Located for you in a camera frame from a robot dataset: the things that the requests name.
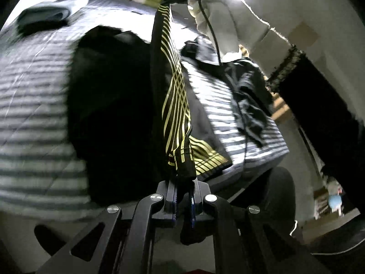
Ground person's right forearm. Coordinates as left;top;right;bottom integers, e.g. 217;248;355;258
187;0;294;63

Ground folded blue jeans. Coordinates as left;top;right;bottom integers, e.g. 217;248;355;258
16;6;70;33

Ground black garment with yellow stripes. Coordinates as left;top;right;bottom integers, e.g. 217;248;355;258
67;1;233;209

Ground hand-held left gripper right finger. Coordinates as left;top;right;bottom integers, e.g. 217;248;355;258
182;178;333;274

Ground person's leg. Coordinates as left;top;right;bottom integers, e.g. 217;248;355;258
211;166;304;246

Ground wooden slatted bed rail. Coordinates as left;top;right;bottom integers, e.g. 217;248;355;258
238;44;295;122

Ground dark fringed cloth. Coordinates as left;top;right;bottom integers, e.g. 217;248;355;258
265;44;365;214

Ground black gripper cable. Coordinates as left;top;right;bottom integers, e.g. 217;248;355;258
197;0;250;163

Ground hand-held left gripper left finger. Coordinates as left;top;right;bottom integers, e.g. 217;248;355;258
36;180;179;274

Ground blue round object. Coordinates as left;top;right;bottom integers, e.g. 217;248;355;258
328;195;343;213

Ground blue white striped quilt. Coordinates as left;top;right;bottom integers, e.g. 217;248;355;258
0;0;290;223

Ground dark grey jacket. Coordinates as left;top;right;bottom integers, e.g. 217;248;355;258
225;57;274;146

